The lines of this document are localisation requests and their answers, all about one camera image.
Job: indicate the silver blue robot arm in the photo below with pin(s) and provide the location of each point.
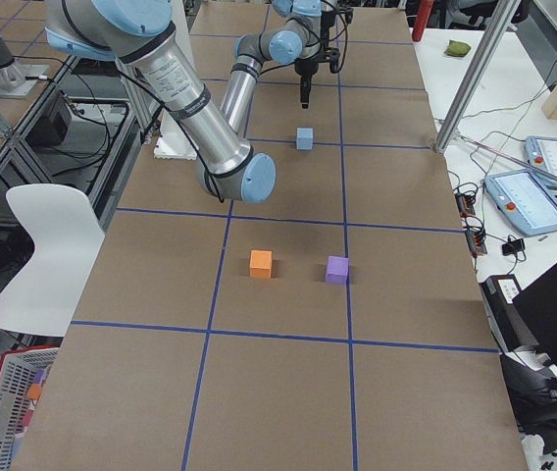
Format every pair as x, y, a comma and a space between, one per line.
303, 42
142, 35

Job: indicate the white plastic chair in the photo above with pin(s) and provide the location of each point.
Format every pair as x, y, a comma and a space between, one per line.
41, 299

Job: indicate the white red plastic basket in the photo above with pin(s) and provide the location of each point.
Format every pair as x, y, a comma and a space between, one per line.
21, 371

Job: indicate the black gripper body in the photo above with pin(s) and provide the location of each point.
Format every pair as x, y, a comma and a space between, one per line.
305, 68

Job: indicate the red fire extinguisher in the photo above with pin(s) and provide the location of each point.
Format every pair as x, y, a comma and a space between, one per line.
422, 19

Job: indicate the orange foam block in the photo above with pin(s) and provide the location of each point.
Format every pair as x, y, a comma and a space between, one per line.
261, 264

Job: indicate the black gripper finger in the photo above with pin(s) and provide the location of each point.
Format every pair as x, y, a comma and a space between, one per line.
305, 90

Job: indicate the green bean bag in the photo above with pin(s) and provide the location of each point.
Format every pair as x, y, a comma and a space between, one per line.
457, 49

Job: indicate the purple foam block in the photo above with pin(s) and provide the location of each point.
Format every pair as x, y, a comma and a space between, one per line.
337, 270

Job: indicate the light blue foam block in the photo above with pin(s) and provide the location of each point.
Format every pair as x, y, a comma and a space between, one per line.
304, 139

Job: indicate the near blue teach pendant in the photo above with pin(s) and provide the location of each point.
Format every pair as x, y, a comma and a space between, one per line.
525, 201

